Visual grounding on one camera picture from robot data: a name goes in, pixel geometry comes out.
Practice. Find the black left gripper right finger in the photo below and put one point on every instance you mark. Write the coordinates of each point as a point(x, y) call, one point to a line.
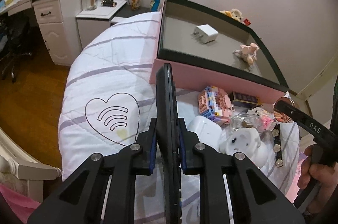
point(232, 188)

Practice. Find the white earbuds case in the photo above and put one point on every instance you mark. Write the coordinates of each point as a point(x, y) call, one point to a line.
point(208, 131)

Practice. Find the clear glass jar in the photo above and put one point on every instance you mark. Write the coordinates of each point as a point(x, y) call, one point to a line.
point(244, 121)

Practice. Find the blue yellow rectangular box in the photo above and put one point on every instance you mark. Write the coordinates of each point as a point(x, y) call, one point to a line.
point(243, 100)

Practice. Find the pink pig doll figurine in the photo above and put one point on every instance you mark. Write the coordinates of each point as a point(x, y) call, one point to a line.
point(247, 53)

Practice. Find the yellow plush toy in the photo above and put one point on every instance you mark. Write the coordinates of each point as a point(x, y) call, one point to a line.
point(233, 13)

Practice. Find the rose gold metal cylinder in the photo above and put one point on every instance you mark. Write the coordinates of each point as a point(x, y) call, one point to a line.
point(279, 109)

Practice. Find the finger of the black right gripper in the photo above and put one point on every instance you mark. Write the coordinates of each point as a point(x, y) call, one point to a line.
point(319, 131)

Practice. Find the blue white snack bag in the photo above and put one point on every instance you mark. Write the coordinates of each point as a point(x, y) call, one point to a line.
point(154, 6)

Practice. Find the black jewelled hair clip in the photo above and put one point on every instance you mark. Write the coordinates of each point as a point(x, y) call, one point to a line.
point(277, 147)

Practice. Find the pink white brick toy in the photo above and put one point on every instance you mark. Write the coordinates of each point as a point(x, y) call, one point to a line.
point(265, 121)

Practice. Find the green pink storage box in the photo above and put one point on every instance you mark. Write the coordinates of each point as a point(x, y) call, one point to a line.
point(196, 65)

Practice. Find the pastel brick block toy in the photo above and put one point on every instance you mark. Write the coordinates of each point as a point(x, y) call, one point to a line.
point(215, 105)

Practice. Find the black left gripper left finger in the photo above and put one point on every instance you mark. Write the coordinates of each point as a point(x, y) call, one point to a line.
point(102, 188)

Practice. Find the white desk with drawers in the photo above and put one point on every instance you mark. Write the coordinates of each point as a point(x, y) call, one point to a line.
point(57, 23)

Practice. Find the white USB charger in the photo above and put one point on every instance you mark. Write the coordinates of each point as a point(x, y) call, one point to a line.
point(205, 33)

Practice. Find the red toy basket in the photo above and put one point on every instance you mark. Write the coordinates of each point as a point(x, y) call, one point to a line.
point(247, 22)

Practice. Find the low black white cabinet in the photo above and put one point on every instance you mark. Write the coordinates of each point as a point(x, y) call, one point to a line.
point(126, 12)

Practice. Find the black remote control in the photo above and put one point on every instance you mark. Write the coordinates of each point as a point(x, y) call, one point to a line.
point(168, 141)

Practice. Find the white bear night light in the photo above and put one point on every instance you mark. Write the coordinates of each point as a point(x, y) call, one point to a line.
point(248, 142)

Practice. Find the small white side cabinet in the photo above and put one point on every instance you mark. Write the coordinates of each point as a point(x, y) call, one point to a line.
point(91, 23)

